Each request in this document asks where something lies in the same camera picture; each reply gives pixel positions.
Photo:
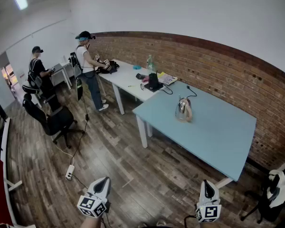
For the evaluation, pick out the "green plastic bottle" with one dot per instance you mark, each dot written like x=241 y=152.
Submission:
x=150 y=65

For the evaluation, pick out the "yellow edged book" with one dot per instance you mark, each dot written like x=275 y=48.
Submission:
x=167 y=78

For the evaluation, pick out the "black chair with armrests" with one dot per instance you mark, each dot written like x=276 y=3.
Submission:
x=268 y=210

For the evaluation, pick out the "small white desk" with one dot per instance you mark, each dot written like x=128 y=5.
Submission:
x=61 y=69

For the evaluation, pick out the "black framed glasses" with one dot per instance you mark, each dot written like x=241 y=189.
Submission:
x=142 y=87

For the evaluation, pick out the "white power strip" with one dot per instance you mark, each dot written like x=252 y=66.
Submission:
x=70 y=172

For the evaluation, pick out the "black bag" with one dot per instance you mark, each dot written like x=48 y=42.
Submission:
x=110 y=66

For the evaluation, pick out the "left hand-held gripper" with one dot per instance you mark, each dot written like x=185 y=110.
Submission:
x=91 y=205

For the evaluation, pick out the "teal blue cloth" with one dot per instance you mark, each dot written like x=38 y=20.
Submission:
x=137 y=67

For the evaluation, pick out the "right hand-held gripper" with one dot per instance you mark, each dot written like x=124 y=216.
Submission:
x=210 y=211

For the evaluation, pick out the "white cloth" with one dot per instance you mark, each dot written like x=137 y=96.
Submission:
x=281 y=191

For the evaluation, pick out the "pink pouch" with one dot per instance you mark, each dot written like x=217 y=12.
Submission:
x=146 y=79

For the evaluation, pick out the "white metal frame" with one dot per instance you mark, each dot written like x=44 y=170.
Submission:
x=4 y=151

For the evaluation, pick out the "black office chair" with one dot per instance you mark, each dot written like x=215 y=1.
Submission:
x=59 y=121

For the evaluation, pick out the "person's left forearm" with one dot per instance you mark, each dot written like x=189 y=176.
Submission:
x=90 y=223

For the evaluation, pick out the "light blue table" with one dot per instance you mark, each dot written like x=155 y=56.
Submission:
x=204 y=132

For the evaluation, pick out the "silver electric kettle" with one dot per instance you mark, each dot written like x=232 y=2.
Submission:
x=183 y=108

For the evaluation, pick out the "long white table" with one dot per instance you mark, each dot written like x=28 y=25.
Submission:
x=123 y=77

